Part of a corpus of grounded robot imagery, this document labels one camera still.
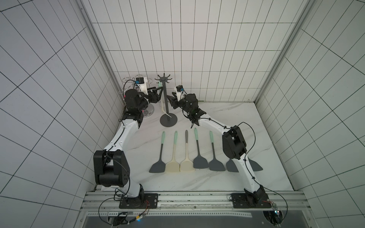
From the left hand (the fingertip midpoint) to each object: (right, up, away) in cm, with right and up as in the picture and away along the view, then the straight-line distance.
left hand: (159, 89), depth 79 cm
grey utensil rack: (0, -19, +27) cm, 34 cm away
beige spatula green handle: (+8, -46, +4) cm, 46 cm away
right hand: (+7, +2, +10) cm, 13 cm away
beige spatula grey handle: (+16, -45, +5) cm, 48 cm away
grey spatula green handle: (-1, -46, +3) cm, 46 cm away
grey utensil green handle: (+23, -44, +7) cm, 50 cm away
